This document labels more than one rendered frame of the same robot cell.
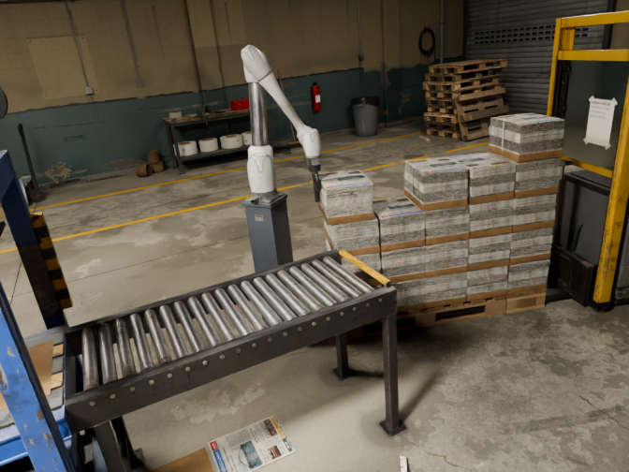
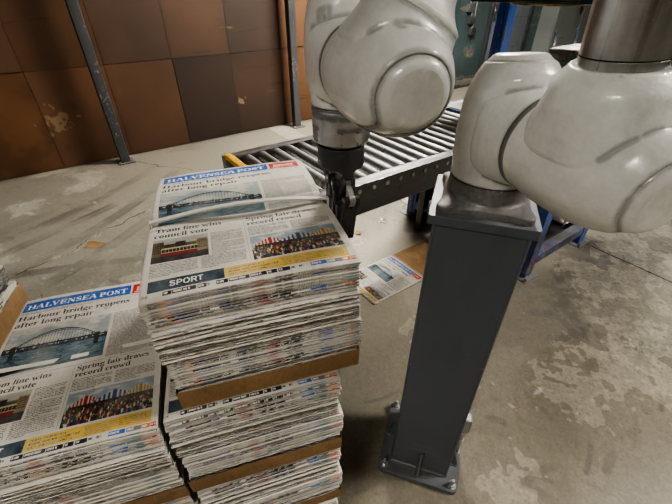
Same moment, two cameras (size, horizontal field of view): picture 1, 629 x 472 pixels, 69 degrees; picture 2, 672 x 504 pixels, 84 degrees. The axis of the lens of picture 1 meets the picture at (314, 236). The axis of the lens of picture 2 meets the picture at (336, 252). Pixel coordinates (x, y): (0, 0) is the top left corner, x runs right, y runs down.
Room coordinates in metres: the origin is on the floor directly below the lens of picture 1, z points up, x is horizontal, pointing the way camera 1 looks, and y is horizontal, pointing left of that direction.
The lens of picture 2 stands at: (3.32, -0.16, 1.36)
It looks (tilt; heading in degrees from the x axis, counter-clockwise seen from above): 35 degrees down; 169
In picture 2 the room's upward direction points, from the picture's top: straight up
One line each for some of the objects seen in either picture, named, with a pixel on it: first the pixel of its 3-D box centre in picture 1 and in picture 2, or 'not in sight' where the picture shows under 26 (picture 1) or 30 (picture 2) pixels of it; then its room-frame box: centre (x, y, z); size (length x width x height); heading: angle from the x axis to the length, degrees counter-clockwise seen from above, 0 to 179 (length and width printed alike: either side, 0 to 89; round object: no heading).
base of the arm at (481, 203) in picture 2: (262, 195); (486, 183); (2.67, 0.29, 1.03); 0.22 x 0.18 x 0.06; 151
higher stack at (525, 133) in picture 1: (518, 214); not in sight; (2.90, -1.39, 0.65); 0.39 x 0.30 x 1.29; 6
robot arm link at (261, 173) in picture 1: (261, 170); (508, 119); (2.70, 0.28, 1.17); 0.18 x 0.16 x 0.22; 5
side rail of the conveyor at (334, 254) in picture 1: (220, 296); (429, 172); (1.98, 0.49, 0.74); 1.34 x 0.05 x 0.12; 115
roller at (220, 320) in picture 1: (218, 317); (400, 143); (1.73, 0.45, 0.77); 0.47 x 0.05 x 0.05; 25
